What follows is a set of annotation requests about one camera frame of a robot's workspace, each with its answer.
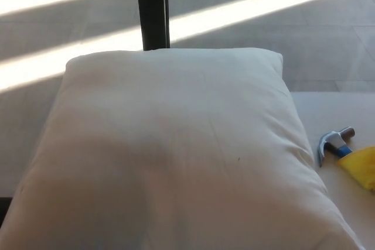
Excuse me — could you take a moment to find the blue handled claw hammer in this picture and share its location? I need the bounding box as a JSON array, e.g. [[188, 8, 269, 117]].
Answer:
[[316, 126, 356, 168]]

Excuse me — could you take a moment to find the yellow cloth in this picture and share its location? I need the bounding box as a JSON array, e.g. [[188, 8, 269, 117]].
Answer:
[[336, 148, 375, 194]]

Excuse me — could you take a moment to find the white pillow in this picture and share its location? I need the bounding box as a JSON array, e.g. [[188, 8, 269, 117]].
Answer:
[[0, 47, 363, 250]]

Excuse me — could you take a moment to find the black pillar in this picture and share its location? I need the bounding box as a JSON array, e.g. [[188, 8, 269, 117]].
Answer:
[[135, 0, 171, 52]]

